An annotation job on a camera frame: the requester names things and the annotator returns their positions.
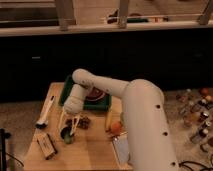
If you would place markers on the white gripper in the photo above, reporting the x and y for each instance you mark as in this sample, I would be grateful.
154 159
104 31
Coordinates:
74 105

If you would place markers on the green pepper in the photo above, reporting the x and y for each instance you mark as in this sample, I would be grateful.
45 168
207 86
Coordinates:
68 139

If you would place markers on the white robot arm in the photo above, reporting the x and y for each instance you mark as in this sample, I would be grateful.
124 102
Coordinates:
149 140

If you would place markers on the metal cup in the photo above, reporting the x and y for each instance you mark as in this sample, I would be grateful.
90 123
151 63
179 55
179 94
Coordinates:
64 131

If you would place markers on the brown grape bunch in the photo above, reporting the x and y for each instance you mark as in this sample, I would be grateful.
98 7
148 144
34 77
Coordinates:
83 122

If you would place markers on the red bowl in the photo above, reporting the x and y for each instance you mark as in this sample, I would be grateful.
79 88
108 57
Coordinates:
95 95

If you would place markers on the brown wooden box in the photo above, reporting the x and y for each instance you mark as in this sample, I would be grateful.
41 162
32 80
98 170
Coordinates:
46 145

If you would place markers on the yellow banana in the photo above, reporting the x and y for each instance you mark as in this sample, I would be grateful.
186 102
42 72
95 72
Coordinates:
108 120

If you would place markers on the orange fruit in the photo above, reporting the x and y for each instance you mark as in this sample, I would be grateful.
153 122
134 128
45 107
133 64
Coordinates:
116 128

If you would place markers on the metal knife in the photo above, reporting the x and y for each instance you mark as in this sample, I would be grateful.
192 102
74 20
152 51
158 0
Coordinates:
118 134

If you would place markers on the white railing beam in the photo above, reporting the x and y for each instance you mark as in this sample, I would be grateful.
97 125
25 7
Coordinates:
101 28

